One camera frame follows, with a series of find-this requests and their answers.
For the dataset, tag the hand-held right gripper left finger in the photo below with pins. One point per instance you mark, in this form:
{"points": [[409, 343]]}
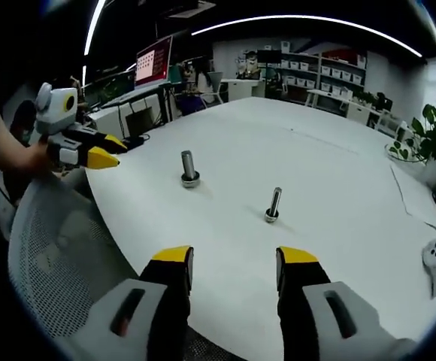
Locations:
{"points": [[146, 301]]}

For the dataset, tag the white mesh office chair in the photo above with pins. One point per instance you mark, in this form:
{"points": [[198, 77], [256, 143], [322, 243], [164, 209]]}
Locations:
{"points": [[52, 270]]}

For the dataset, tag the curved ceiling light strip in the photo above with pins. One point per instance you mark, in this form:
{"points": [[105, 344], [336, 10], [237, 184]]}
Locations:
{"points": [[193, 34]]}

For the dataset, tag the standing desk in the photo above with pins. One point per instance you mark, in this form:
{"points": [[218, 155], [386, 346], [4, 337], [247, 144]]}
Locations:
{"points": [[128, 98]]}

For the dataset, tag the slim threaded steel stud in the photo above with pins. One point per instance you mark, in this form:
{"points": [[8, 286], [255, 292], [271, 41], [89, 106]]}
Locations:
{"points": [[277, 197]]}

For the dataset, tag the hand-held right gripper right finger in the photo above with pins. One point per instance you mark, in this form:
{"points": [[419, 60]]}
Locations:
{"points": [[315, 301]]}

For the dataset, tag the long white desk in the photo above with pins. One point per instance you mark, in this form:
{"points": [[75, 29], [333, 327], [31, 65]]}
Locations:
{"points": [[327, 93]]}

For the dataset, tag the large steel washer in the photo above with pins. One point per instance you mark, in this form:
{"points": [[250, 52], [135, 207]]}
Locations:
{"points": [[191, 184]]}

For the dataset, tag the black monitor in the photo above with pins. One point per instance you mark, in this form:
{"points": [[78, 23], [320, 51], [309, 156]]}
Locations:
{"points": [[268, 56]]}

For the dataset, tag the row of white storage bins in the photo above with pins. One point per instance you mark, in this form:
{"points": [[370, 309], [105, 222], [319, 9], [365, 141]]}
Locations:
{"points": [[336, 73]]}

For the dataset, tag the straight ceiling light strip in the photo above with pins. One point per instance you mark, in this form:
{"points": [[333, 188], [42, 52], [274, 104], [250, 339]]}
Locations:
{"points": [[90, 34]]}

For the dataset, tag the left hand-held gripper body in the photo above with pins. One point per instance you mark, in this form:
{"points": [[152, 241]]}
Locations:
{"points": [[56, 111]]}

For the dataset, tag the thick threaded steel stud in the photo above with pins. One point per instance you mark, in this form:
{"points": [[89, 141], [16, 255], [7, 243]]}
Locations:
{"points": [[186, 163]]}

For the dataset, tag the red screen monitor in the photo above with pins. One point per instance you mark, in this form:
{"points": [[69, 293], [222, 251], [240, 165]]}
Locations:
{"points": [[152, 62]]}

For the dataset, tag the white counter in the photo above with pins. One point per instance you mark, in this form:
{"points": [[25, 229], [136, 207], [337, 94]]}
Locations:
{"points": [[240, 88]]}

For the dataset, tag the round plant tray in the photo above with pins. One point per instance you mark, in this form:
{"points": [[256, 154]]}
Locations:
{"points": [[389, 151]]}

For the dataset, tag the person's left hand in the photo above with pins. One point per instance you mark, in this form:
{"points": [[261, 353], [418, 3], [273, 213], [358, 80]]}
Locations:
{"points": [[37, 159]]}

